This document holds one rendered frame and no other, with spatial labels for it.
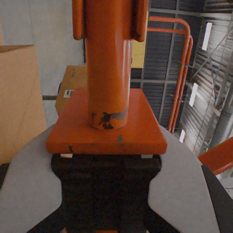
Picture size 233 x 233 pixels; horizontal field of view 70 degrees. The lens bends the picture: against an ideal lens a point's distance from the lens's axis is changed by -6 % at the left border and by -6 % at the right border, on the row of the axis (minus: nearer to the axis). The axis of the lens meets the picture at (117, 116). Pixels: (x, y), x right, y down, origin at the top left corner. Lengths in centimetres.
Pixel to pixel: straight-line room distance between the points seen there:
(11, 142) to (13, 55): 12
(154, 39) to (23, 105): 1073
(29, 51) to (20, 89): 7
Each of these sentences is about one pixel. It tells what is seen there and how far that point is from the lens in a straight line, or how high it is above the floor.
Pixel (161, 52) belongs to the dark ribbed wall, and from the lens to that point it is 1116.
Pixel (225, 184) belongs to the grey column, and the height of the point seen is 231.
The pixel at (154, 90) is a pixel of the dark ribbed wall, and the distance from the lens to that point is 1171.
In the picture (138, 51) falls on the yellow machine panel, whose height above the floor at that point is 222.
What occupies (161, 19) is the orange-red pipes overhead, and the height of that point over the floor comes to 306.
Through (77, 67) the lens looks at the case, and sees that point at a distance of 194.
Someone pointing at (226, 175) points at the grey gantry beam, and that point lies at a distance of 354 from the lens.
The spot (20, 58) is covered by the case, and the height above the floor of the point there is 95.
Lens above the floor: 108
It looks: 3 degrees up
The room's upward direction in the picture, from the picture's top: 91 degrees clockwise
